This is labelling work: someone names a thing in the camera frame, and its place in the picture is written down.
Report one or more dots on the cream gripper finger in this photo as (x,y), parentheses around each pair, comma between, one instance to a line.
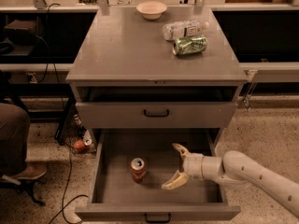
(177,180)
(182,150)

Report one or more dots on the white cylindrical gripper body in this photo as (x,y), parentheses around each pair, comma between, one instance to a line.
(192,164)

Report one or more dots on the red coke can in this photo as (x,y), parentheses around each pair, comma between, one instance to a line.
(138,169)

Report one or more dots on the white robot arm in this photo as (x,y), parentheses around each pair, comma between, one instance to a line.
(235,170)

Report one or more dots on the open grey middle drawer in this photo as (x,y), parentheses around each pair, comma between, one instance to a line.
(115,196)

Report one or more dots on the grey metal drawer cabinet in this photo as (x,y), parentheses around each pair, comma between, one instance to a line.
(124,58)

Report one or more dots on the closed grey top drawer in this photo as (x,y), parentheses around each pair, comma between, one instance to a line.
(130,115)

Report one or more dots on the green soda can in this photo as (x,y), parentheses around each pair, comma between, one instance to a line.
(189,45)

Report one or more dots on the orange ball on floor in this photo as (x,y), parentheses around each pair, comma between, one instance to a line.
(79,146)

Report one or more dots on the clear plastic water bottle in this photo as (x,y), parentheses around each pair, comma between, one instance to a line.
(179,29)

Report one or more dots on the tan shoe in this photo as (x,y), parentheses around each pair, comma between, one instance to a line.
(32,172)

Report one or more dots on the white ceramic bowl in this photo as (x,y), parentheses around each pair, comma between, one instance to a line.
(151,10)

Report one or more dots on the black chair base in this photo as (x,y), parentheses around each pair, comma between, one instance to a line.
(20,186)

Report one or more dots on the person leg brown trousers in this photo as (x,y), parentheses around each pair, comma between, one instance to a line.
(14,130)

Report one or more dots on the dark box under shelf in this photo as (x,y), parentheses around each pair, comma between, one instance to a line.
(22,32)

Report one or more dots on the black middle drawer handle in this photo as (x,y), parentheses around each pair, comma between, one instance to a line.
(157,219)

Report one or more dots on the black drawer handle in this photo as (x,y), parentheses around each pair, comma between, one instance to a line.
(149,114)
(157,219)

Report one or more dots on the black top drawer handle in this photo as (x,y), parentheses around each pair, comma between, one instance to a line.
(149,114)

